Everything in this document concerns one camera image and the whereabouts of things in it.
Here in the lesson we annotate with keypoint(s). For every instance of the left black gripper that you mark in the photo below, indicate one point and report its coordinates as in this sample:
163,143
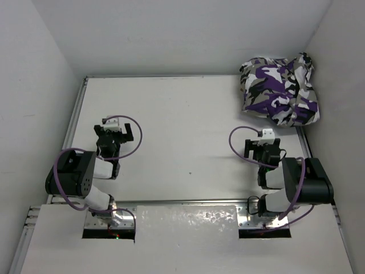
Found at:
124,137

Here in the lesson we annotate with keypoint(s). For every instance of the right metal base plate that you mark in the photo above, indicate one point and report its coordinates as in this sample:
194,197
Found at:
248,221

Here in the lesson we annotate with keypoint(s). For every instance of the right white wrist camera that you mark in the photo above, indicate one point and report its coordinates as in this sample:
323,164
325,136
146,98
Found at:
266,136

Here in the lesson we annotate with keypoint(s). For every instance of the white front cover board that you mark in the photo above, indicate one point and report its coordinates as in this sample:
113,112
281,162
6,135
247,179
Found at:
184,239

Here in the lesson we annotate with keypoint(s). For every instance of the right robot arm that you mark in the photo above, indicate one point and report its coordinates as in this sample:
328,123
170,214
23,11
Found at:
294,182

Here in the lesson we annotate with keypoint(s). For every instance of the purple camouflage trousers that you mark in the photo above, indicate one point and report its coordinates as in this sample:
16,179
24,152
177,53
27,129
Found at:
280,90

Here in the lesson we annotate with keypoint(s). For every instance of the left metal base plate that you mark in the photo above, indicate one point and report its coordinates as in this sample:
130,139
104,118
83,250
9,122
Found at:
123,216

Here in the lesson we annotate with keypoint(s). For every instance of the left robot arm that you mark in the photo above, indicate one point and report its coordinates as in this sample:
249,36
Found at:
77,169

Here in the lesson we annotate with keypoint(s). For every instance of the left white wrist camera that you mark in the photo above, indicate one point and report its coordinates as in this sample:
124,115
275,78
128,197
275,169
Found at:
111,125

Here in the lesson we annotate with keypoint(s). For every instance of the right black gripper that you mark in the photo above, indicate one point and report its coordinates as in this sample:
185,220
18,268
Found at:
252,145

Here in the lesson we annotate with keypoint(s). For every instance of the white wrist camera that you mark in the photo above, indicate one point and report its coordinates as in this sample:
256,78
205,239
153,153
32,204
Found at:
266,136
111,125

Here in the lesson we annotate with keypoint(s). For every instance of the metal base plate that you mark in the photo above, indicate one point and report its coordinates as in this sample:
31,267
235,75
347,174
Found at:
123,216
248,221

